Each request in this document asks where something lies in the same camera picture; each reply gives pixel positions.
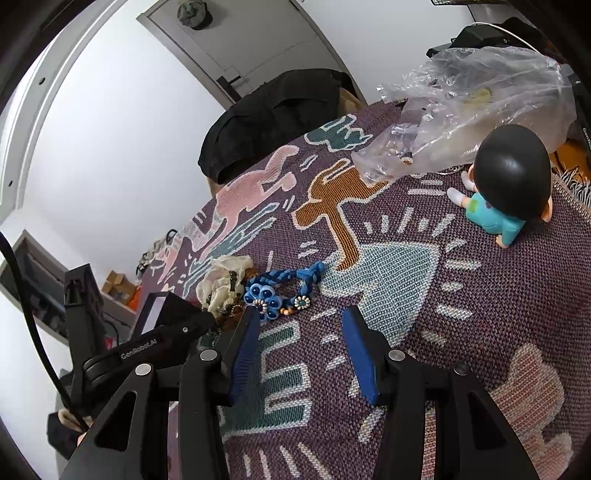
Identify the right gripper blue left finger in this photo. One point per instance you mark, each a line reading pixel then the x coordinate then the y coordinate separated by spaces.
pixel 244 342

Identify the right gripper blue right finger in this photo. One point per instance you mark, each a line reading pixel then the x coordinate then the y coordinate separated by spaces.
pixel 357 338

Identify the black jewelry box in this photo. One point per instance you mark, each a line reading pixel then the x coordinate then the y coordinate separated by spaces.
pixel 162 309

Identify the person's left hand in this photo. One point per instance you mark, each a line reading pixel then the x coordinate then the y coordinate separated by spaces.
pixel 67 419

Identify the orange box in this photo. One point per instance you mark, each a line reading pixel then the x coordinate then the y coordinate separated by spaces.
pixel 134 300

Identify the cardboard box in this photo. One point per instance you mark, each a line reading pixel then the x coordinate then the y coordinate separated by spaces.
pixel 118 287

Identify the patterned purple woven blanket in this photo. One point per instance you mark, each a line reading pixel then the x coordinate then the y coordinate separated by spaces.
pixel 437 286

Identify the black-haired boy figurine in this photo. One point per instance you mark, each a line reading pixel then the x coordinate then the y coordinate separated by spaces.
pixel 509 184

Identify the clear plastic bag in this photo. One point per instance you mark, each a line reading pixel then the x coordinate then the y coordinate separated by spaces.
pixel 452 102

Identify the black jacket on chair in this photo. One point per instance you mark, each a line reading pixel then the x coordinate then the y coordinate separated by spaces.
pixel 281 110

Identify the grey door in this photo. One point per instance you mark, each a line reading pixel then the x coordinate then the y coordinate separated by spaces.
pixel 257 40

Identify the grey hat on door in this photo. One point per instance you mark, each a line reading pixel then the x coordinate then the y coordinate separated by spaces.
pixel 194 14

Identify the black door handle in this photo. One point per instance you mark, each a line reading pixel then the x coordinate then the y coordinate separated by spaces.
pixel 229 90

